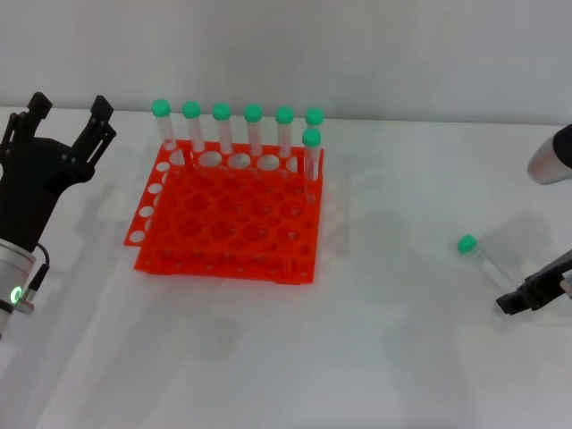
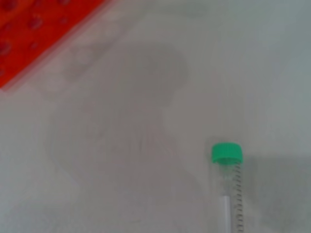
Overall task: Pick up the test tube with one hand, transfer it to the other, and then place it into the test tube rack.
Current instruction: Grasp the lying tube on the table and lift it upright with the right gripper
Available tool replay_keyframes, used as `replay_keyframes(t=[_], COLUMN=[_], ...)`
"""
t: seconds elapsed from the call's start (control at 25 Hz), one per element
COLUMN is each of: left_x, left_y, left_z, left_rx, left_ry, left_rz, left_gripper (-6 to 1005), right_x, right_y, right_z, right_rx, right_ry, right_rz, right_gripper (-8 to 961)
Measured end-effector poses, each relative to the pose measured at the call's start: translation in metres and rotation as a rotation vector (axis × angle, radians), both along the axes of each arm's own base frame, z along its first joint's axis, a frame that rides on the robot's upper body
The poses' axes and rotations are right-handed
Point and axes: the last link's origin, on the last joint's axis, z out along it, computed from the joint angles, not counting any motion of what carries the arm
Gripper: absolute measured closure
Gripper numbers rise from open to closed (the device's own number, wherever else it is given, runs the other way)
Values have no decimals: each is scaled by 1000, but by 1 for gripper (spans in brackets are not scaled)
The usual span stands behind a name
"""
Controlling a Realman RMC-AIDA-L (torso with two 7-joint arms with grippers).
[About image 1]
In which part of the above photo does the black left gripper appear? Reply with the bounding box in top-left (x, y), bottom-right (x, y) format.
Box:
top-left (0, 91), bottom-right (118, 252)

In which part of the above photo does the green capped test tube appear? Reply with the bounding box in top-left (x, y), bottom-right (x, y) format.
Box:
top-left (150, 98), bottom-right (178, 152)
top-left (274, 105), bottom-right (297, 158)
top-left (181, 100), bottom-right (206, 154)
top-left (301, 128), bottom-right (324, 202)
top-left (211, 102), bottom-right (235, 155)
top-left (304, 107), bottom-right (325, 131)
top-left (243, 103), bottom-right (265, 156)
top-left (457, 233), bottom-right (524, 294)

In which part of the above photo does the orange test tube rack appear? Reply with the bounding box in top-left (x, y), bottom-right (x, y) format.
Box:
top-left (123, 139), bottom-right (325, 286)

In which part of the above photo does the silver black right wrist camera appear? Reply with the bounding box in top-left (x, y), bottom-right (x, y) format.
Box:
top-left (526, 124), bottom-right (572, 187)

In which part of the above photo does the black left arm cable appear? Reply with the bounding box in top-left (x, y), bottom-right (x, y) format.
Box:
top-left (21, 242), bottom-right (52, 316)

